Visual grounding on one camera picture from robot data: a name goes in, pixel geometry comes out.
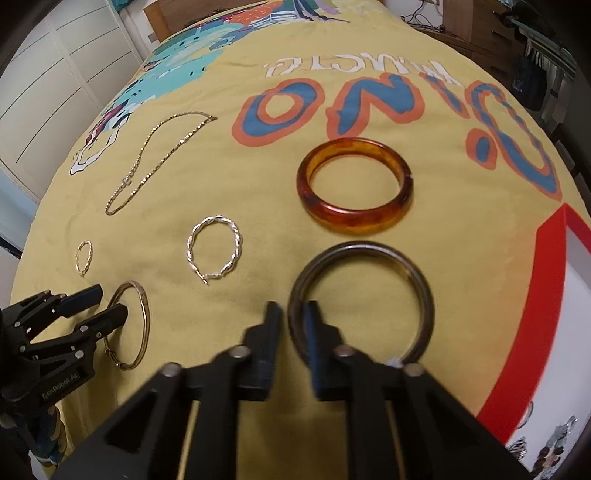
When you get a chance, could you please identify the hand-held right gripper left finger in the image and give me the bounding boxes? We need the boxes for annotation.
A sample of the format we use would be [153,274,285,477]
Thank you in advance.
[51,301,283,480]

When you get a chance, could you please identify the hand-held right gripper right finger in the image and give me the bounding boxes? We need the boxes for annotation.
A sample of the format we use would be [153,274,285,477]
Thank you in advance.
[302,301,532,480]

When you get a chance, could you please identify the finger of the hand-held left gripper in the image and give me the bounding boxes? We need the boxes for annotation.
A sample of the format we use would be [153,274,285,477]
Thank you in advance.
[23,305,128,365]
[9,284,104,335]

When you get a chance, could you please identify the silver bangle bracelets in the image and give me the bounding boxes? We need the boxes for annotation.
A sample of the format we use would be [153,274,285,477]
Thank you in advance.
[102,279,151,371]

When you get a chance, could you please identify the small gold hoop earring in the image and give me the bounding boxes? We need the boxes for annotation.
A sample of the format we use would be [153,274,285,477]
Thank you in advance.
[75,239,93,278]

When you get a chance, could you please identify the silver twisted hoop earring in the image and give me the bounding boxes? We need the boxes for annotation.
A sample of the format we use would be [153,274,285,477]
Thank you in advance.
[187,215,243,286]

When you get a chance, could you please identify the dark metal bangle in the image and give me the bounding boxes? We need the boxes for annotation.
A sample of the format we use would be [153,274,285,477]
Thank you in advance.
[287,241,435,367]

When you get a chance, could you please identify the amber resin bangle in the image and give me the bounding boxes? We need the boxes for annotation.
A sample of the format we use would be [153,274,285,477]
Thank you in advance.
[296,137,415,233]

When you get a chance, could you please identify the gold chain necklace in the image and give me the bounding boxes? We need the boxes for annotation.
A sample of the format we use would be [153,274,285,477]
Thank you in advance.
[104,111,219,216]

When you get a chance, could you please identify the red jewelry box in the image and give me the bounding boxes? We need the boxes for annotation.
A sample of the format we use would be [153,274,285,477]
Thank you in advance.
[475,203,591,480]

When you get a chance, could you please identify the yellow printed blanket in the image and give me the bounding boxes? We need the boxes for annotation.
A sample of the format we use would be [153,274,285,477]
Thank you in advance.
[9,0,583,480]

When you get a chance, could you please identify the white wardrobe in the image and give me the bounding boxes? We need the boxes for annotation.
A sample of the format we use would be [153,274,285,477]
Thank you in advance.
[0,0,148,259]

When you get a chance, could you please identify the wooden headboard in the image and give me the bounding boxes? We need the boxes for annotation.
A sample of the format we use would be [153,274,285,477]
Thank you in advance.
[143,0,259,42]

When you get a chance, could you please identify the low wooden nightstand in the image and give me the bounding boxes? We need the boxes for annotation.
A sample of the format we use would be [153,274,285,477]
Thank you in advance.
[422,25,492,68]

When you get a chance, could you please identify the navy tote bag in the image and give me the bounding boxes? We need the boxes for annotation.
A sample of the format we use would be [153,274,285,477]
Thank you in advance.
[510,51,549,112]

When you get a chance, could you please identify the wooden dresser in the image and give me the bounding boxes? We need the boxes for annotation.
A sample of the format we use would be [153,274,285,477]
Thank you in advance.
[464,0,515,63]

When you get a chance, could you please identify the dark beaded bracelet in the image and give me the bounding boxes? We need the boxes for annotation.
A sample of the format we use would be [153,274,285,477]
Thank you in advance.
[531,438,575,477]

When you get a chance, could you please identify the black cables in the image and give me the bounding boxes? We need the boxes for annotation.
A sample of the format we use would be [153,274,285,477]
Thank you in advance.
[401,0,446,31]

